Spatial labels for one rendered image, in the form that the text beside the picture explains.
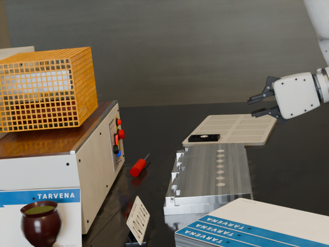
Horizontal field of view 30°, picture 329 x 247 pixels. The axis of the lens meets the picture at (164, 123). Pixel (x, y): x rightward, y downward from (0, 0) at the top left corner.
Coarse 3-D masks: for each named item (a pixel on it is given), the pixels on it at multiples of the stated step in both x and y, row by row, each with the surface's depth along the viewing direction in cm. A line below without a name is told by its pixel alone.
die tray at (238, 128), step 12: (204, 120) 229; (216, 120) 227; (228, 120) 225; (240, 120) 223; (252, 120) 222; (264, 120) 220; (276, 120) 220; (192, 132) 213; (204, 132) 211; (216, 132) 209; (228, 132) 208; (240, 132) 206; (252, 132) 205; (264, 132) 203; (192, 144) 199; (204, 144) 197; (216, 144) 196; (252, 144) 193; (264, 144) 192
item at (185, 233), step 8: (176, 232) 106; (184, 232) 106; (192, 232) 105; (200, 232) 105; (176, 240) 106; (184, 240) 105; (192, 240) 103; (200, 240) 102; (208, 240) 101; (216, 240) 101; (224, 240) 101; (232, 240) 100
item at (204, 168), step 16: (224, 144) 182; (240, 144) 180; (192, 160) 169; (208, 160) 168; (224, 160) 166; (240, 160) 165; (192, 176) 155; (208, 176) 154; (224, 176) 153; (240, 176) 151; (176, 192) 146; (192, 192) 144; (208, 192) 143; (224, 192) 142; (240, 192) 140
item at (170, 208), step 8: (176, 160) 178; (176, 168) 170; (248, 168) 163; (176, 176) 158; (248, 176) 156; (168, 192) 152; (168, 200) 144; (168, 208) 142; (176, 208) 142; (184, 208) 142; (192, 208) 141; (200, 208) 141; (208, 208) 141; (216, 208) 141
